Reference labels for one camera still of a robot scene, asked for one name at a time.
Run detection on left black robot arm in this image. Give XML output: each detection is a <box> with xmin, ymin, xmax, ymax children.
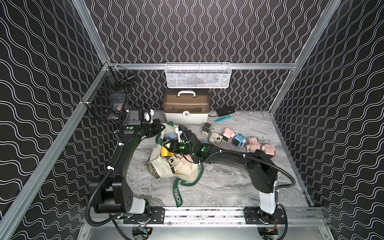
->
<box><xmin>85</xmin><ymin>119</ymin><xmax>165</xmax><ymax>227</ymax></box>

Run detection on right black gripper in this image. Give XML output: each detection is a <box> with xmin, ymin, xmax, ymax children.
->
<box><xmin>161</xmin><ymin>139</ymin><xmax>195</xmax><ymax>158</ymax></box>

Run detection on white wire mesh basket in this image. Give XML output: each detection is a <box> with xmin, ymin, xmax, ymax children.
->
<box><xmin>165</xmin><ymin>62</ymin><xmax>232</xmax><ymax>89</ymax></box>

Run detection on brown lid white toolbox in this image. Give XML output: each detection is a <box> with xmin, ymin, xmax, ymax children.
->
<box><xmin>163</xmin><ymin>89</ymin><xmax>211</xmax><ymax>124</ymax></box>

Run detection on pink square pencil sharpener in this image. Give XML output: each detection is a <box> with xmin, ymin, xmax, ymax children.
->
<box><xmin>263</xmin><ymin>144</ymin><xmax>276</xmax><ymax>158</ymax></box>

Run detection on yellow pencil sharpener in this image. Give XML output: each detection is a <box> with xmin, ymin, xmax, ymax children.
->
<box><xmin>161</xmin><ymin>147</ymin><xmax>174</xmax><ymax>158</ymax></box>

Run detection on green pencil sharpener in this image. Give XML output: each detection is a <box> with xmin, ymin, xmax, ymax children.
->
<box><xmin>202</xmin><ymin>123</ymin><xmax>214</xmax><ymax>137</ymax></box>

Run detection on teal utility knife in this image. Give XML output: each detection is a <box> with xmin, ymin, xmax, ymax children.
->
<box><xmin>214</xmin><ymin>115</ymin><xmax>232</xmax><ymax>123</ymax></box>

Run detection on blue square pencil sharpener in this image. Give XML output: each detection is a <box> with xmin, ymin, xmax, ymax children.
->
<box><xmin>231</xmin><ymin>133</ymin><xmax>247</xmax><ymax>148</ymax></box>

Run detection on black wire basket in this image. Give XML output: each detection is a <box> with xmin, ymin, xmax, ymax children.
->
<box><xmin>86</xmin><ymin>66</ymin><xmax>137</xmax><ymax>122</ymax></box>

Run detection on black battery pack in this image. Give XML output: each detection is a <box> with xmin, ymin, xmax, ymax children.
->
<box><xmin>216</xmin><ymin>107</ymin><xmax>235</xmax><ymax>117</ymax></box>

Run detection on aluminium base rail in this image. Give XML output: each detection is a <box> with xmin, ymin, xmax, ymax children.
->
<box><xmin>119</xmin><ymin>205</ymin><xmax>331</xmax><ymax>228</ymax></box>

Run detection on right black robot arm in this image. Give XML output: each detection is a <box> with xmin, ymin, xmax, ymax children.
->
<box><xmin>163</xmin><ymin>125</ymin><xmax>296</xmax><ymax>215</ymax></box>

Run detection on light blue pencil sharpener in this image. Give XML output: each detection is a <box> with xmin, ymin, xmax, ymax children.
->
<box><xmin>164</xmin><ymin>132</ymin><xmax>179</xmax><ymax>141</ymax></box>

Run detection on cream white pencil sharpener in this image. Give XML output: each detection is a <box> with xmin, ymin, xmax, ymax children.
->
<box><xmin>208</xmin><ymin>132</ymin><xmax>223</xmax><ymax>146</ymax></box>

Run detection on cream tote bag green handles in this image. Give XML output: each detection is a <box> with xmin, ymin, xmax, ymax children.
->
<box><xmin>145</xmin><ymin>122</ymin><xmax>205</xmax><ymax>207</ymax></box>

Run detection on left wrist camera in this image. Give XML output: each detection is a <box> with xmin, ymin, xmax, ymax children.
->
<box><xmin>127</xmin><ymin>109</ymin><xmax>154</xmax><ymax>126</ymax></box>

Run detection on pink round pencil sharpener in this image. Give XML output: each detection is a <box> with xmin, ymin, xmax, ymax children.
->
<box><xmin>246</xmin><ymin>137</ymin><xmax>263</xmax><ymax>153</ymax></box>

